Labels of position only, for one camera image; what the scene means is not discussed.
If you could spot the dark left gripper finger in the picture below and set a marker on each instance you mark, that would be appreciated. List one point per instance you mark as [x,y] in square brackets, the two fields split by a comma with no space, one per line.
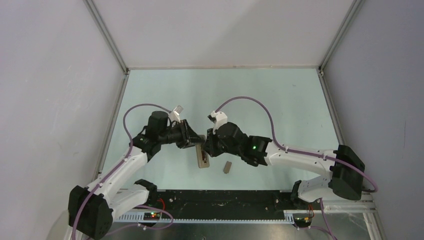
[193,142]
[194,137]

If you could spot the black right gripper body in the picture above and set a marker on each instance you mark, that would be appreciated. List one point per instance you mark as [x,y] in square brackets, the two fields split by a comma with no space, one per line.
[216,147]

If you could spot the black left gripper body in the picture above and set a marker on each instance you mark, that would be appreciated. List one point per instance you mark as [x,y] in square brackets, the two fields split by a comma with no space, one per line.
[182,137]

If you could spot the beige remote control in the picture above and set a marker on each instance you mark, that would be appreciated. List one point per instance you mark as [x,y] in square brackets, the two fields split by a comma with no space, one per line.
[202,157]

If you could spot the beige battery compartment cover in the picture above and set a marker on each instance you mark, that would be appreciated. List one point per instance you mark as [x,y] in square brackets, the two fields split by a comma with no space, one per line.
[227,167]

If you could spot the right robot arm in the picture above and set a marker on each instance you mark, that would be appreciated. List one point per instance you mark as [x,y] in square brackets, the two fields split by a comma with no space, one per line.
[339,172]

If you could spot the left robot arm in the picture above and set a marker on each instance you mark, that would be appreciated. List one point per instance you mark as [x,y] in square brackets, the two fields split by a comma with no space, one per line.
[93,209]

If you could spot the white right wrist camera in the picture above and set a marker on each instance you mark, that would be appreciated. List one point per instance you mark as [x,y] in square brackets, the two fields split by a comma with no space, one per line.
[218,118]

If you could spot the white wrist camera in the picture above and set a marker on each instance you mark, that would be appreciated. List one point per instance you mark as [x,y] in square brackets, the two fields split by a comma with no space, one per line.
[175,114]
[218,118]

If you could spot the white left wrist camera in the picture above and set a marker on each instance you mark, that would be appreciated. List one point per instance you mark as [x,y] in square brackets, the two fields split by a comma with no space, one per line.
[175,114]

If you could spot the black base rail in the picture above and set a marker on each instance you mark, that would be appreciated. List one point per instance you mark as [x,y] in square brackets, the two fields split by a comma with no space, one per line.
[236,206]

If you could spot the left aluminium frame post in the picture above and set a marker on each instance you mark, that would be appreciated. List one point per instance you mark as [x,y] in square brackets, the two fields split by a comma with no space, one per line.
[107,36]

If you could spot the aluminium frame post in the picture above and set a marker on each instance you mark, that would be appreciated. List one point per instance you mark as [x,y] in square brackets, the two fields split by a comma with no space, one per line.
[347,21]
[107,36]

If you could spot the right aluminium frame post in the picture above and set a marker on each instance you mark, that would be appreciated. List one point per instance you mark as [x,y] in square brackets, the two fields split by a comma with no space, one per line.
[347,21]

